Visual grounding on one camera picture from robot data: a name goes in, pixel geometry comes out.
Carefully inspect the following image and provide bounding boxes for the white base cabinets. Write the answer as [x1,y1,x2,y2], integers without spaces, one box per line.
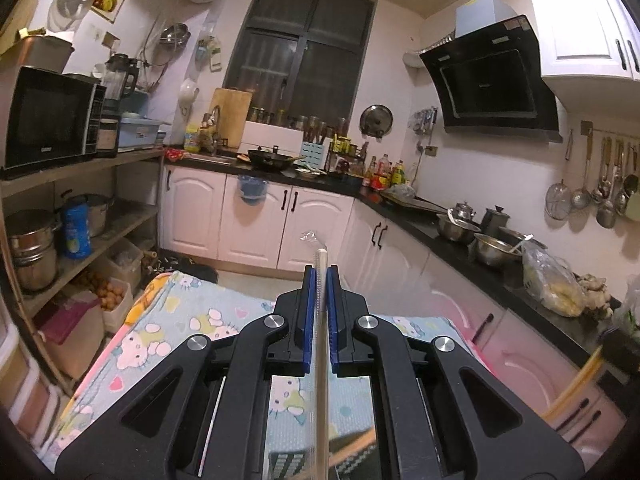
[159,162,629,461]

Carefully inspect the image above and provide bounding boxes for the wooden chopstick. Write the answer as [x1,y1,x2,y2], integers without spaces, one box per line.
[308,247,332,480]
[331,429,377,467]
[541,347,603,421]

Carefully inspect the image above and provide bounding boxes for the small steel pot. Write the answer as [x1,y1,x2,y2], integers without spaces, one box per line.
[84,194,114,239]

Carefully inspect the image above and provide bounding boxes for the blue plastic crate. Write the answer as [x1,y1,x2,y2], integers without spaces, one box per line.
[119,118,162,149]

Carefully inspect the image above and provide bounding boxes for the grey lidded container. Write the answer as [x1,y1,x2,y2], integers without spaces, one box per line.
[10,34,77,74]

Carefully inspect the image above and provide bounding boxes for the steel pitcher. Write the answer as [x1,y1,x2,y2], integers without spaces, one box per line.
[481,205,511,239]

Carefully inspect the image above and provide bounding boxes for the cartoon cat printed blanket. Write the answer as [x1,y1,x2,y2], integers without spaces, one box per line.
[40,270,476,476]

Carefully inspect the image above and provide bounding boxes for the hanging grater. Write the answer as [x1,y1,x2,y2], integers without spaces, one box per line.
[197,35,224,74]

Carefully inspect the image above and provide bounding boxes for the white wall cabinet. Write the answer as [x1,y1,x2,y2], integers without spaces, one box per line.
[527,0,640,107]

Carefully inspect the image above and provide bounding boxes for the wooden cutting board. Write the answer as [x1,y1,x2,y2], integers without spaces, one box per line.
[207,87,254,150]

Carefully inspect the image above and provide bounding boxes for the metal baking tray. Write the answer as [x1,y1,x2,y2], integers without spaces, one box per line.
[380,185,449,214]

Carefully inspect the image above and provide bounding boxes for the dark framed window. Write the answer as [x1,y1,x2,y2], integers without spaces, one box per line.
[222,0,377,137]

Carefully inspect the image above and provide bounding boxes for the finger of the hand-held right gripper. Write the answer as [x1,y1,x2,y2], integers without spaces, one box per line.
[602,329,640,376]

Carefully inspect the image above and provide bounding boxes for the steel stockpot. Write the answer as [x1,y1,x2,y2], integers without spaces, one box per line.
[5,210,62,292]

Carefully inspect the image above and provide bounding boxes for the blue plastic bag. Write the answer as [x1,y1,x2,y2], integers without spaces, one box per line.
[237,174,269,206]

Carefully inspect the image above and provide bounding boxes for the light blue knife block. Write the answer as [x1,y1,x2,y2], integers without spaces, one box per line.
[300,141,329,167]

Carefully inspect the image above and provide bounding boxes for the hanging steel colander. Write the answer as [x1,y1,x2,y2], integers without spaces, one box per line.
[160,23,192,47]

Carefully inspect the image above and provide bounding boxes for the steel faucet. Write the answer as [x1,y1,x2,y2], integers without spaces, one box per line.
[206,105,224,157]

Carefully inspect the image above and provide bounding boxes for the black microwave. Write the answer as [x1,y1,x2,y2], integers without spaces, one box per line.
[0,66,107,173]

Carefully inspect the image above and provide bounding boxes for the black wok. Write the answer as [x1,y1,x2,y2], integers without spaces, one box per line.
[247,145,304,172]

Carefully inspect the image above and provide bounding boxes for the black blender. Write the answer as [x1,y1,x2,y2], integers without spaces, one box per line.
[102,54,140,112]

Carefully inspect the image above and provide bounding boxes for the blue canister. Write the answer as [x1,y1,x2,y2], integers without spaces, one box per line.
[61,200,94,261]

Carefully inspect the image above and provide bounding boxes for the round steel pot lid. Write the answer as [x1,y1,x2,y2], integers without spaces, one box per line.
[360,105,395,140]

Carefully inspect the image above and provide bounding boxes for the pink cardboard box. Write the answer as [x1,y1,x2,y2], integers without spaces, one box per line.
[37,291,107,382]

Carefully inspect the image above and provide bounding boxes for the row of glass jars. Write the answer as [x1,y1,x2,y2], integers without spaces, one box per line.
[247,106,352,142]

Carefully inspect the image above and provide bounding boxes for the white plastic drawer unit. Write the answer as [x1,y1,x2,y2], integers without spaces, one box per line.
[0,305,62,442]

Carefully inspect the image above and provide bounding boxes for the brown canister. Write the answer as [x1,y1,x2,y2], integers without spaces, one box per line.
[97,117,120,159]

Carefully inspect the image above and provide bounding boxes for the black range hood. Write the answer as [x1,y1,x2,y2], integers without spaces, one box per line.
[419,0,564,142]

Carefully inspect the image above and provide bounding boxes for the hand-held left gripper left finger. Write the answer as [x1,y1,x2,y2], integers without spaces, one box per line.
[55,266,318,480]

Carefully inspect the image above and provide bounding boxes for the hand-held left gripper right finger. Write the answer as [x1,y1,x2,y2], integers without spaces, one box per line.
[327,266,583,480]

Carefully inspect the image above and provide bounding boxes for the steel mixing bowl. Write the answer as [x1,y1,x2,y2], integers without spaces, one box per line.
[473,232,524,267]
[436,212,482,246]

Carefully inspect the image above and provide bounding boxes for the row of hanging steel utensils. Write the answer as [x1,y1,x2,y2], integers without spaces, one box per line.
[544,129,640,231]

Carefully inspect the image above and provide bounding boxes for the glass pot lid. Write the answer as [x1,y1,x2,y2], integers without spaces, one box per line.
[55,0,97,32]

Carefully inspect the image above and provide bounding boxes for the wooden shelf rack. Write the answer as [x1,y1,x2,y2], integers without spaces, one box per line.
[0,147,167,396]

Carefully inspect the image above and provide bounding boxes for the row of condiment bottles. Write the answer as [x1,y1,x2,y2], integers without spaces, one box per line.
[327,132,417,192]

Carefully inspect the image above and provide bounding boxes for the hanging small kitchen tools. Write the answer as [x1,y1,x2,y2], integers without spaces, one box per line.
[410,106,441,137]

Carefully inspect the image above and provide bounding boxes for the white box of potatoes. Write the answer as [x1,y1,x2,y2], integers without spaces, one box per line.
[84,271,134,334]

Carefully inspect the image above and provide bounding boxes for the ginger root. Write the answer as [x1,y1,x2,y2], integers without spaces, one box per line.
[575,274,614,319]

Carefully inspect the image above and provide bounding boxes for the clear plastic food bag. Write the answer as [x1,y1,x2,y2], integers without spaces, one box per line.
[522,242,589,317]

